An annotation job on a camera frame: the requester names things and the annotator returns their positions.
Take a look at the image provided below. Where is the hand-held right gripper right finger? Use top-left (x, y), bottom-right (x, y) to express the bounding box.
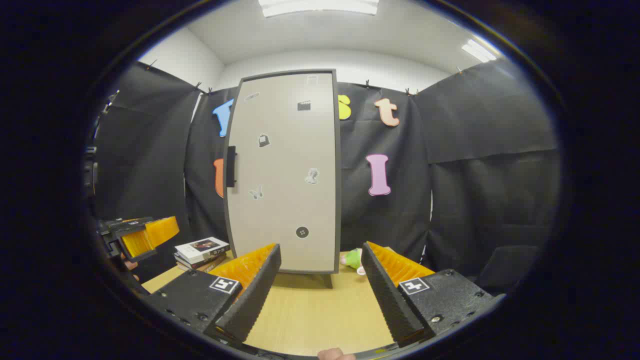
top-left (360, 241), bottom-right (502, 347)

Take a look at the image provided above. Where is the light grey cabinet door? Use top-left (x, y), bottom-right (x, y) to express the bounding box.
top-left (226, 72), bottom-right (337, 273)

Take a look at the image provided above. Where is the long ceiling light panel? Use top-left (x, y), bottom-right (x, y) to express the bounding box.
top-left (258, 0), bottom-right (379, 18)

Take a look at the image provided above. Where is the black backdrop cloth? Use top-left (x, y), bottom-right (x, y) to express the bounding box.
top-left (92, 59), bottom-right (561, 296)

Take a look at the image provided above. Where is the dark cover book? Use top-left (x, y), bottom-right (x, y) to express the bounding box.
top-left (175, 252), bottom-right (229, 274)

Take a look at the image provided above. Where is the green plush toy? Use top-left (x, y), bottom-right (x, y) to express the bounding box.
top-left (341, 248), bottom-right (370, 276)

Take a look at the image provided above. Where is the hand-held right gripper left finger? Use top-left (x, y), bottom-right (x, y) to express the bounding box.
top-left (142, 243), bottom-right (282, 345)

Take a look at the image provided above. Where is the black door handle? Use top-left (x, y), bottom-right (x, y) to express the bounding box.
top-left (226, 145), bottom-right (237, 188)

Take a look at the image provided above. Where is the dark grey cabinet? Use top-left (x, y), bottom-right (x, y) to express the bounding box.
top-left (222, 68), bottom-right (343, 290)

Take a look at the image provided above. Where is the small ceiling light panel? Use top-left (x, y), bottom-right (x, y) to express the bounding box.
top-left (461, 39), bottom-right (498, 63)

